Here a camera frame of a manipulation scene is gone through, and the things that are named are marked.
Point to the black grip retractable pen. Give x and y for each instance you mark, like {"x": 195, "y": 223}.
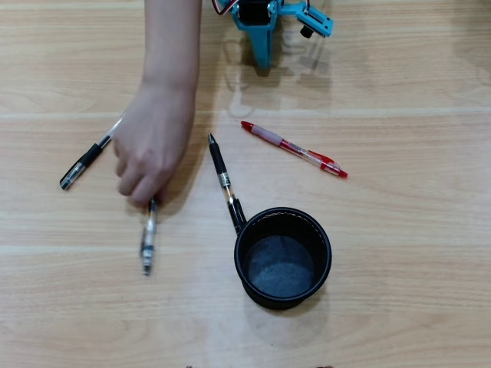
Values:
{"x": 219, "y": 161}

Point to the bare human forearm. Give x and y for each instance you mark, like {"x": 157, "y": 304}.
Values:
{"x": 172, "y": 42}

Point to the clear barrel retractable pen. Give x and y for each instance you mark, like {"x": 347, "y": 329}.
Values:
{"x": 149, "y": 237}

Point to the capped clear black pen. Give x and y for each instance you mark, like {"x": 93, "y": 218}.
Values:
{"x": 90, "y": 153}

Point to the red retractable pen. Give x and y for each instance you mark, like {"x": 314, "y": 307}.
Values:
{"x": 291, "y": 146}

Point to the teal gripper camera mount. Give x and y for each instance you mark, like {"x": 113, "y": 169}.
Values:
{"x": 318, "y": 23}

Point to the black mesh pen holder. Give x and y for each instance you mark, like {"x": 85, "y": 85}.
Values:
{"x": 280, "y": 268}

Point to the bare human hand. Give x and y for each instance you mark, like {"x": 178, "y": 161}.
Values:
{"x": 153, "y": 145}

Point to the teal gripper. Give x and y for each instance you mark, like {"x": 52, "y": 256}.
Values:
{"x": 264, "y": 36}

